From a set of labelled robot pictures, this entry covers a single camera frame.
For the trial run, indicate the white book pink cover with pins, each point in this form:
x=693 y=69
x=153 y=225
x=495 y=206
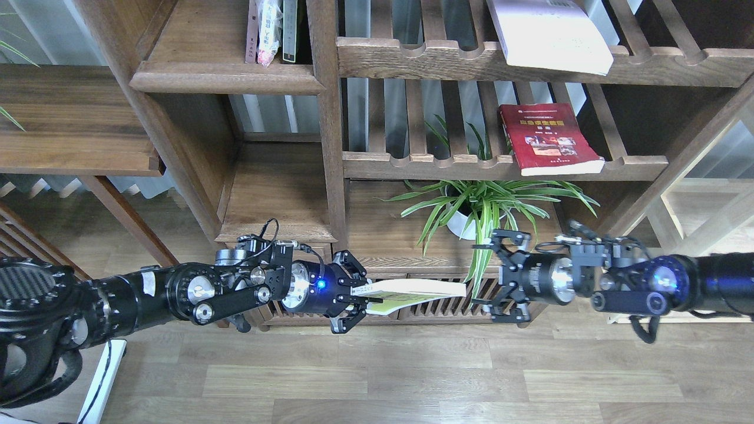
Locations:
x=554 y=35

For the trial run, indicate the pink spine upright book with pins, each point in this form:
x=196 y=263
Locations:
x=251 y=49

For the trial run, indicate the dark green upright book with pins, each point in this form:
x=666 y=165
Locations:
x=292 y=20

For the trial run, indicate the green plant leaves left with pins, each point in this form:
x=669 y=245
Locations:
x=7 y=48

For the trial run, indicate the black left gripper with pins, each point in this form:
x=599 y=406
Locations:
x=329 y=294

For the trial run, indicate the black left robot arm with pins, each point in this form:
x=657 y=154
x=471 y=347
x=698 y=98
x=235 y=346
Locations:
x=48 y=316

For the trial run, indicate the dark wooden bookshelf cabinet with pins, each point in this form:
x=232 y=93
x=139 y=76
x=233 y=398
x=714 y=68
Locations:
x=395 y=90

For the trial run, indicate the dark wooden side table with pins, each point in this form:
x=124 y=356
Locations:
x=157 y=174

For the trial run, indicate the plastic wrapped white book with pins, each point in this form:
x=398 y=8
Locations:
x=270 y=16

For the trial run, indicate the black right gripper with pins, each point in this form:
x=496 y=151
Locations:
x=526 y=277

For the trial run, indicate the white metal leg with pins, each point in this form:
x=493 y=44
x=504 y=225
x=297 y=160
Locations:
x=102 y=382

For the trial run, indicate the light wooden shelf unit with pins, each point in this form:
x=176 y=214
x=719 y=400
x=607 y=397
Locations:
x=709 y=210

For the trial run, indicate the white book green cover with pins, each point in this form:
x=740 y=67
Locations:
x=400 y=293

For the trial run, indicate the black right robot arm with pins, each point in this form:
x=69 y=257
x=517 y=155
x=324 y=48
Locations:
x=606 y=270

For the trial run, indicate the green spider plant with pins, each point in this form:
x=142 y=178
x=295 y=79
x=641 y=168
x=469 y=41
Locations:
x=521 y=197

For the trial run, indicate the red book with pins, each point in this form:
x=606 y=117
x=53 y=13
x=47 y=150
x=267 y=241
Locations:
x=547 y=141

